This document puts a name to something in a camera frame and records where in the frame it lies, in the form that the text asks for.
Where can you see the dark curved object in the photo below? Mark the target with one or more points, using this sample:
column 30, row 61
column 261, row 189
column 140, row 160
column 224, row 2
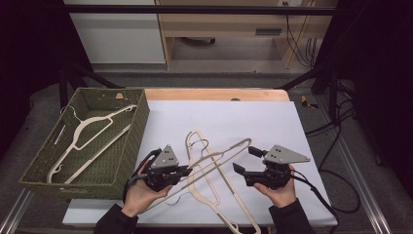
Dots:
column 198, row 40

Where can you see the person's right hand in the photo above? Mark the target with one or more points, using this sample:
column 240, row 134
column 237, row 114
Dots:
column 281, row 196

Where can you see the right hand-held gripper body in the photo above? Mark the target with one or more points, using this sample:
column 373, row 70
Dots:
column 282, row 156

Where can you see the black metal stand leg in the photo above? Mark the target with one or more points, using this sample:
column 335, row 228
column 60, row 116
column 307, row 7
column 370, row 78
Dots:
column 332, row 94
column 63, row 87

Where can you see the yellow and black tool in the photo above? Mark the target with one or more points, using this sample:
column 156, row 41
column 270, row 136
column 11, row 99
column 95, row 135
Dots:
column 307, row 103

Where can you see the black metal frame bar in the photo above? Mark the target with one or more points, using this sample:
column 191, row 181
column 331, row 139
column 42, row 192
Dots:
column 195, row 9

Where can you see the white table sheet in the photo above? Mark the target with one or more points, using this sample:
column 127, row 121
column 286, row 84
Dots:
column 259, row 123

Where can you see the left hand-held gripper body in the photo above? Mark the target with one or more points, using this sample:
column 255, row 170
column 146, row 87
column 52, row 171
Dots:
column 164, row 159

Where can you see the cream plastic clothes hanger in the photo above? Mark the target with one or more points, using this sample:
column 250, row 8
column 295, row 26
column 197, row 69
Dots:
column 227, row 158
column 97, row 153
column 241, row 203

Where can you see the white cabinet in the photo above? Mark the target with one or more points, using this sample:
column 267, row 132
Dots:
column 120, row 35

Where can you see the aluminium rail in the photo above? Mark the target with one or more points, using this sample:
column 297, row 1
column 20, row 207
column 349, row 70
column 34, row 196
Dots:
column 363, row 185
column 14, row 211

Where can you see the person's left hand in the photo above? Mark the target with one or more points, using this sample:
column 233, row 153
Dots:
column 139, row 198

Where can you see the light wooden desk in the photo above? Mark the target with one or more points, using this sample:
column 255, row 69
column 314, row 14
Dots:
column 227, row 24

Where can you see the green woven basket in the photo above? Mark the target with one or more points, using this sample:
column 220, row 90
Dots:
column 110, row 162

